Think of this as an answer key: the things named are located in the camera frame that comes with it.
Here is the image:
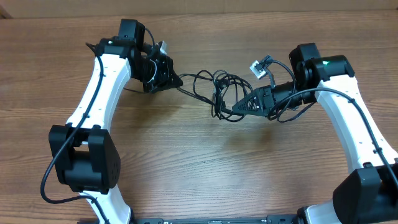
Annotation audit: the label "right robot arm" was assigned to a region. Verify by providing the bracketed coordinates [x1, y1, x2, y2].
[232, 43, 397, 223]

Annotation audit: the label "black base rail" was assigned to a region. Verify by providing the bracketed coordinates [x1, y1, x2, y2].
[131, 215, 306, 224]

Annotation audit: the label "black usb cables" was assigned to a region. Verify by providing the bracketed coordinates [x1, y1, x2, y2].
[176, 69, 254, 123]

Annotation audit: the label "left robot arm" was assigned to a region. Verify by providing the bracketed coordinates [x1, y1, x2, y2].
[40, 19, 183, 223]

